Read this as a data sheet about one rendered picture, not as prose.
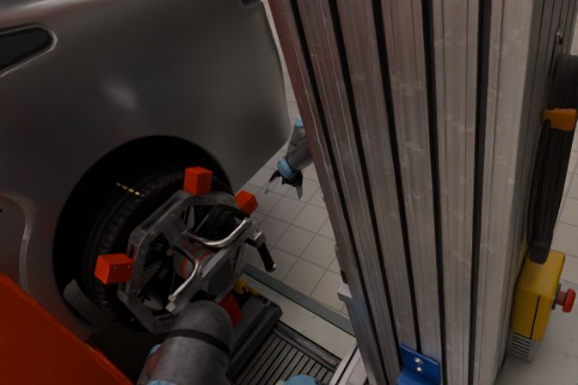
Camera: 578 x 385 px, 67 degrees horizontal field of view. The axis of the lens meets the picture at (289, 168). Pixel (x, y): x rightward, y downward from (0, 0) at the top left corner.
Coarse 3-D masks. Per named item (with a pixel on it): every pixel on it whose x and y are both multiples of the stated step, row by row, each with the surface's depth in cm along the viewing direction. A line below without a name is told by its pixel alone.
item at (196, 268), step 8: (168, 232) 152; (168, 240) 153; (176, 240) 155; (176, 248) 153; (184, 248) 151; (192, 256) 148; (192, 264) 146; (192, 272) 142; (184, 280) 141; (192, 280) 141; (184, 288) 139; (176, 296) 138; (176, 304) 138
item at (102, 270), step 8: (104, 256) 142; (112, 256) 144; (120, 256) 146; (96, 264) 142; (104, 264) 140; (112, 264) 139; (120, 264) 141; (128, 264) 143; (96, 272) 142; (104, 272) 139; (112, 272) 139; (120, 272) 142; (128, 272) 144; (104, 280) 139; (112, 280) 140; (120, 280) 143; (128, 280) 145
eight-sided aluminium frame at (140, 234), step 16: (176, 192) 158; (192, 192) 158; (224, 192) 174; (160, 208) 153; (176, 208) 152; (144, 224) 149; (160, 224) 149; (128, 240) 148; (144, 240) 145; (128, 256) 148; (144, 256) 148; (240, 256) 186; (128, 288) 146; (128, 304) 148; (144, 320) 155; (160, 320) 166
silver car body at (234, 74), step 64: (0, 0) 129; (64, 0) 137; (128, 0) 147; (192, 0) 162; (256, 0) 195; (0, 64) 124; (64, 64) 134; (128, 64) 149; (192, 64) 168; (256, 64) 194; (0, 128) 125; (64, 128) 138; (128, 128) 155; (192, 128) 177; (256, 128) 205; (0, 192) 129; (64, 192) 144; (0, 256) 136; (64, 320) 156
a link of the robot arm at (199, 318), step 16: (192, 304) 81; (208, 304) 80; (176, 320) 78; (192, 320) 76; (208, 320) 76; (224, 320) 78; (224, 336) 76; (160, 352) 95; (144, 368) 106; (144, 384) 103
